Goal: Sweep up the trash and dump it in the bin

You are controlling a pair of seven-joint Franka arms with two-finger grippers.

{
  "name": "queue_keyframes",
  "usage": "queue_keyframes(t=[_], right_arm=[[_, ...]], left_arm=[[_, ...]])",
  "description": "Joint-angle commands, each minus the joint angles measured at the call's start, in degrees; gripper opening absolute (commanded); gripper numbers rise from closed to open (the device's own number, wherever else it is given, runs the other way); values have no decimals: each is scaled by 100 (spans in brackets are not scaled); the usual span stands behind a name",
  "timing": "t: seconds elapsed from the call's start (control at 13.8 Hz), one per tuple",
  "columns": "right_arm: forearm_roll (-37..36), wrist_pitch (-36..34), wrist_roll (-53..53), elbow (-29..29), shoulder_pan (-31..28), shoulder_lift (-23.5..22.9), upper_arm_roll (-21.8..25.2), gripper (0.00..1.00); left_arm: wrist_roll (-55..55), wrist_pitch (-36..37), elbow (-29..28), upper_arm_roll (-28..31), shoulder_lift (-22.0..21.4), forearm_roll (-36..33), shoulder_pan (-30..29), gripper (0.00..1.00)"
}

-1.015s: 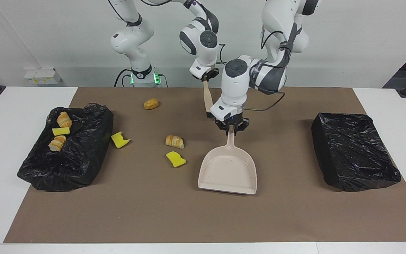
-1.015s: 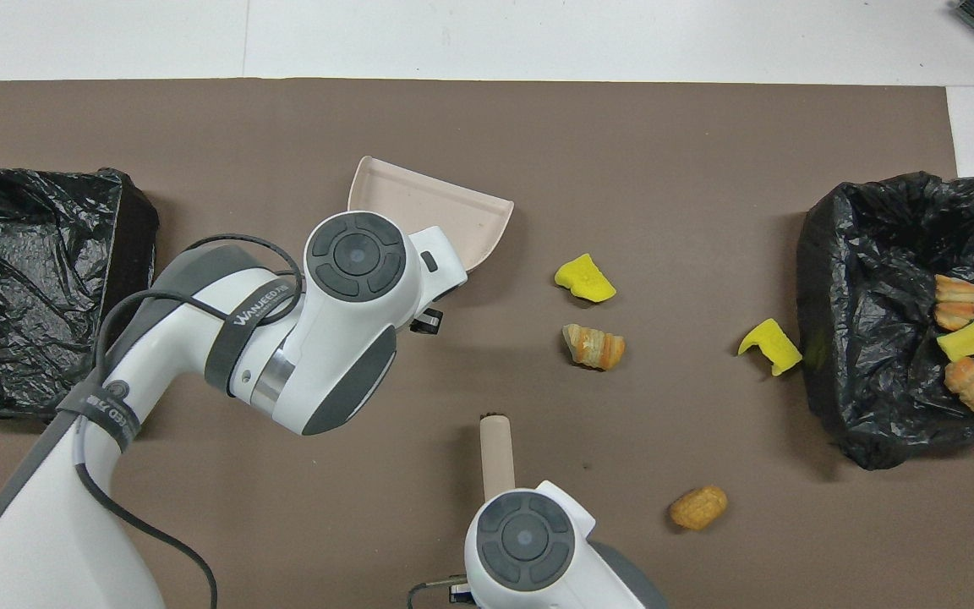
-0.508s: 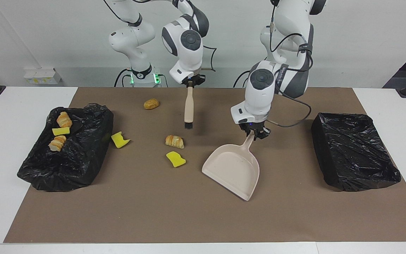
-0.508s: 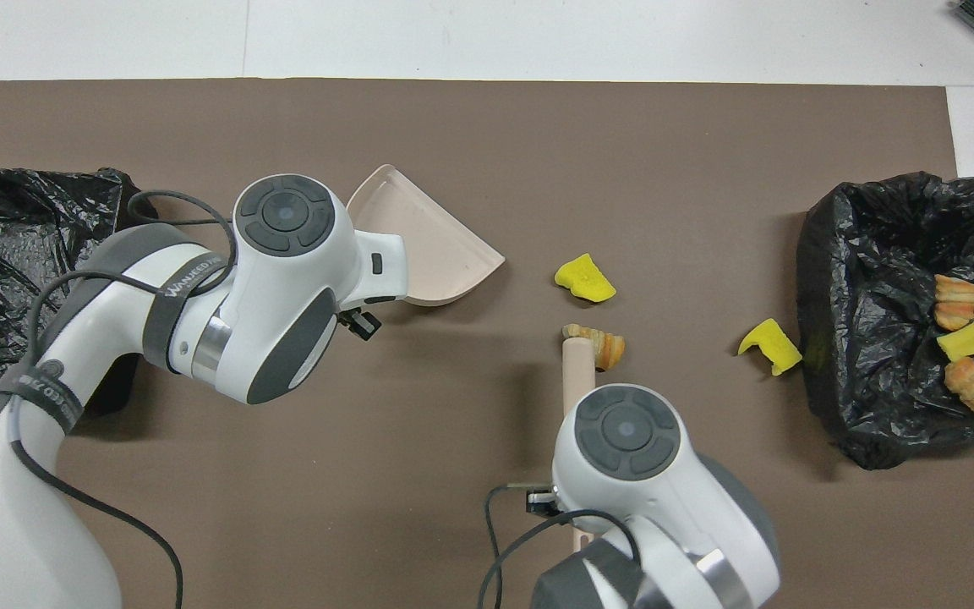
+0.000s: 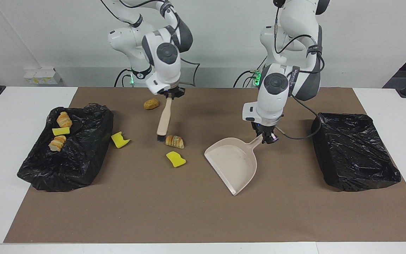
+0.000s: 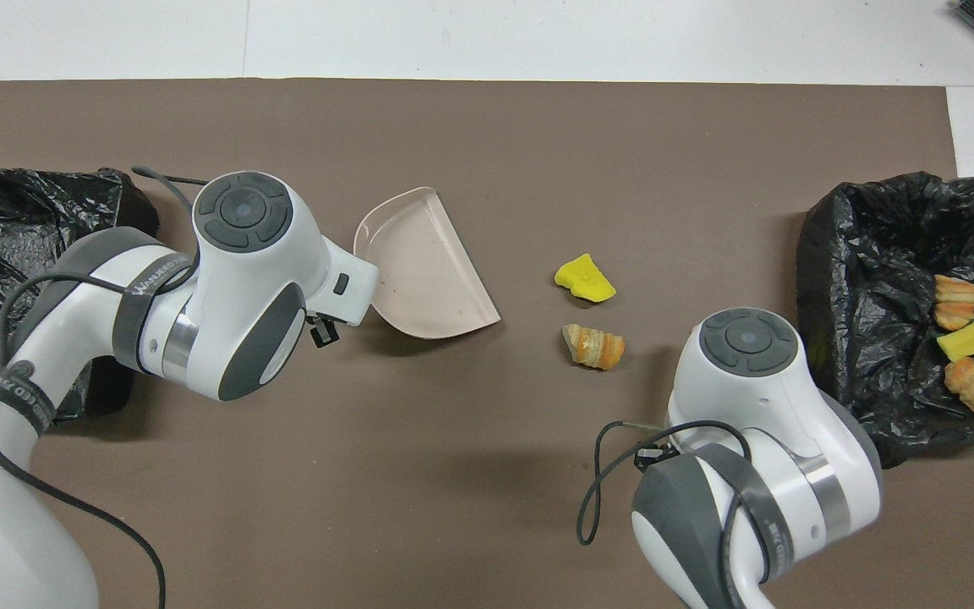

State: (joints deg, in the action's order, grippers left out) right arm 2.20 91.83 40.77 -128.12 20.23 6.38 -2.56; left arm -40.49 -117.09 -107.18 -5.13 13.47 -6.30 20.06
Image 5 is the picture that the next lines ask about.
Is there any golden croissant toy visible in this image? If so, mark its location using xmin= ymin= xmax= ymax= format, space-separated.
xmin=165 ymin=135 xmax=185 ymax=149
xmin=49 ymin=135 xmax=67 ymax=152

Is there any black base cable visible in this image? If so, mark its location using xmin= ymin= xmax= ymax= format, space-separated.
xmin=233 ymin=70 xmax=258 ymax=87
xmin=114 ymin=68 xmax=133 ymax=87

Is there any pale flaky pastry piece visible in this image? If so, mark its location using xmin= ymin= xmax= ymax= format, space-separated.
xmin=56 ymin=111 xmax=73 ymax=128

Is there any beige plastic dustpan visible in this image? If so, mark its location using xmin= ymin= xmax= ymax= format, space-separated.
xmin=204 ymin=134 xmax=265 ymax=196

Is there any crumpled black bag bin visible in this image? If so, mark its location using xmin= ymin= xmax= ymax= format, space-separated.
xmin=17 ymin=103 xmax=114 ymax=192

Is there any brown table mat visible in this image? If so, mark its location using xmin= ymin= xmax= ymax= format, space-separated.
xmin=4 ymin=87 xmax=406 ymax=243

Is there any boxy black bag bin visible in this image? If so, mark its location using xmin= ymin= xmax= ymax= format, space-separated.
xmin=311 ymin=113 xmax=401 ymax=192

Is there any yellow sponge with green backing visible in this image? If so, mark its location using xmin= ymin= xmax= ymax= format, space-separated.
xmin=166 ymin=151 xmax=186 ymax=168

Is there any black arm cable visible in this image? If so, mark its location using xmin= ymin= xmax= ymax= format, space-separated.
xmin=273 ymin=0 xmax=326 ymax=140
xmin=101 ymin=0 xmax=201 ymax=87

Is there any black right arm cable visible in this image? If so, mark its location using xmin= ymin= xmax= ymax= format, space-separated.
xmin=101 ymin=0 xmax=201 ymax=87

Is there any beige hand brush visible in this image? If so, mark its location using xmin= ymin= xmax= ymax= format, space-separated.
xmin=156 ymin=97 xmax=173 ymax=142

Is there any white wall box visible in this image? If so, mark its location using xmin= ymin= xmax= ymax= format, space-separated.
xmin=24 ymin=68 xmax=63 ymax=85

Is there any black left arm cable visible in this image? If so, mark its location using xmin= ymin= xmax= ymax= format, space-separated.
xmin=273 ymin=0 xmax=326 ymax=140

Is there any notched yellow sponge piece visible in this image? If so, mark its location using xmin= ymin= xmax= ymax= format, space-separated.
xmin=111 ymin=131 xmax=131 ymax=149

